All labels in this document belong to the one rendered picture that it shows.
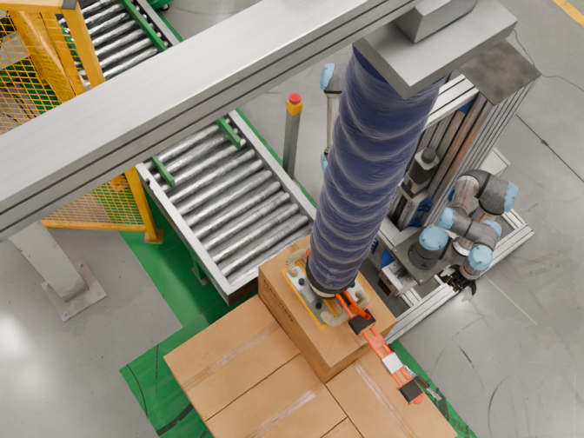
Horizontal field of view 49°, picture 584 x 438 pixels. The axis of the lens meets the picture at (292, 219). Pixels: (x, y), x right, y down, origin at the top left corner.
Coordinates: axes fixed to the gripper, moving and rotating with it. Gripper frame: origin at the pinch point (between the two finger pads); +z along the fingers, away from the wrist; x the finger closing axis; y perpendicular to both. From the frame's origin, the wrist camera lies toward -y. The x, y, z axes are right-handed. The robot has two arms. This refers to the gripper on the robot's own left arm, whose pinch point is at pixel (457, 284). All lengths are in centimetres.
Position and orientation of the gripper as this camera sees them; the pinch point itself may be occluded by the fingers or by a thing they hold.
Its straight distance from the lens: 260.3
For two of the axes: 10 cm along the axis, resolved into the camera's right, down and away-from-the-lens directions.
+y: -8.0, 5.2, -2.9
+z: -0.5, 4.2, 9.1
